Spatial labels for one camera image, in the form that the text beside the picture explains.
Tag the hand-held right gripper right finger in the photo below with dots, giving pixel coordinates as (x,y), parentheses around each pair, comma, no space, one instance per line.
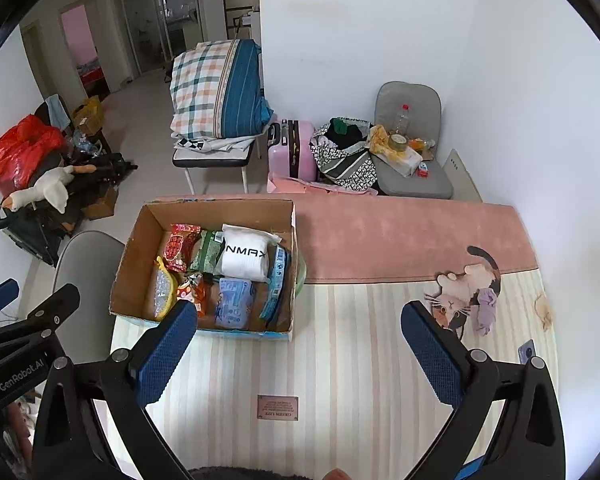
(430,355)

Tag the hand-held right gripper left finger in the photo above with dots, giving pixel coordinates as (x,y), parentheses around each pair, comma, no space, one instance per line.
(165,355)

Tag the yellow banana-shaped packet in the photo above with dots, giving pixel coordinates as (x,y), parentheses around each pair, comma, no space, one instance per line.
(162,292)

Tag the small orange snack packet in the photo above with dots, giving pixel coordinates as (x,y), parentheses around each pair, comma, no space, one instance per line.
(200,292)

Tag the blue tissue packet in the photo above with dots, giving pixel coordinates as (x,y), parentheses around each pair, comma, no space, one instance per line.
(232,302)

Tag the red snack packet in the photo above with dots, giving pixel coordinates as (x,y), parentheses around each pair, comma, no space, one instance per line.
(180,247)

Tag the green snack packet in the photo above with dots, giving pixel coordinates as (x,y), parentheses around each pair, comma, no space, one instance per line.
(207,252)

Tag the cardboard box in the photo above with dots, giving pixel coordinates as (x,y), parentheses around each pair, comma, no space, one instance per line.
(145,240)

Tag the white packet with black print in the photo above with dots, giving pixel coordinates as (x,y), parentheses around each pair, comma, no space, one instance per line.
(242,260)

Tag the long blue packet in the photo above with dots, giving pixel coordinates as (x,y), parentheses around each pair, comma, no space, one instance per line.
(277,280)

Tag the grey plastic chair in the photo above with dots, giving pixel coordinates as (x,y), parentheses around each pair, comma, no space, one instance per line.
(87,270)

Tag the purple cloth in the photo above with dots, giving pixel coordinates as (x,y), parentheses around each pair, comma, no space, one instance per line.
(485,312)

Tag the black folded stroller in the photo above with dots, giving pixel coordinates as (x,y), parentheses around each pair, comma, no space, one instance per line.
(35,232)

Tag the grey phone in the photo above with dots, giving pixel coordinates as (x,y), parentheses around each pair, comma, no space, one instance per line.
(526,351)

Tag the small brown floor box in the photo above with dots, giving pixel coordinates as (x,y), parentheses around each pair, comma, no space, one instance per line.
(102,204)

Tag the white goose plush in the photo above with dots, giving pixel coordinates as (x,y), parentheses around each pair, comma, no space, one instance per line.
(50,187)

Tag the small brown mat label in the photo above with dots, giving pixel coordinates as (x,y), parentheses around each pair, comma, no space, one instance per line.
(278,407)

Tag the red plastic bag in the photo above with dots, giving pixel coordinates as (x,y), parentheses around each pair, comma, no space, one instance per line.
(22,150)

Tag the person's dark fleece clothing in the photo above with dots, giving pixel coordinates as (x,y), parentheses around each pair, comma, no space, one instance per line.
(255,475)

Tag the white leaning panel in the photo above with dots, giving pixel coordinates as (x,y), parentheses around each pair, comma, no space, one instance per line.
(462,175)

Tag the small red box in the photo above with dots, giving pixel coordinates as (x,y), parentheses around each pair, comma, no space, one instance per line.
(423,171)

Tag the yellow shopping bag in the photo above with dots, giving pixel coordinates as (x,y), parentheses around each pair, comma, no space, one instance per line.
(87,115)

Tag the white flat box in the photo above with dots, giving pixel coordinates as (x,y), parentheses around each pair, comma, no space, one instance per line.
(400,164)

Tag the light blue cloth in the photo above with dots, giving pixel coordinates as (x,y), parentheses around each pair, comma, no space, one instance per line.
(57,110)

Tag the black white patterned tote bag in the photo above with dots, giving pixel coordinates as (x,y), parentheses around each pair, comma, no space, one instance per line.
(350,170)

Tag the orange snack bag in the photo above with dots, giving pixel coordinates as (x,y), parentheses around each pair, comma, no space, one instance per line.
(421,144)

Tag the pink cloth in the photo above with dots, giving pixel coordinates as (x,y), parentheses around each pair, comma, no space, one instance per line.
(300,187)

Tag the brown tape roll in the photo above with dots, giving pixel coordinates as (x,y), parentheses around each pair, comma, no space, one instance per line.
(398,142)

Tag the yellow plastic bag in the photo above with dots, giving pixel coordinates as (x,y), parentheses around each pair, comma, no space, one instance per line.
(379,140)

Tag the clear plastic bottle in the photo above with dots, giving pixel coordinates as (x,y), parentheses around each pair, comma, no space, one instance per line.
(402,120)

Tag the dark clothes in tote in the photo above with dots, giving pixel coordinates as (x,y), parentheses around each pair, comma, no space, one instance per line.
(347,132)

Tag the pink suitcase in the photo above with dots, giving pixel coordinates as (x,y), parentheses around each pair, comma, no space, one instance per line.
(300,150)

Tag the grey padded chair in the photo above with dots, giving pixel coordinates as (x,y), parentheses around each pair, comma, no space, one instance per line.
(420,95)

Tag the plaid bedding bundle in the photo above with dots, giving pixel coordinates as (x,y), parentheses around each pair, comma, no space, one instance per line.
(205,90)

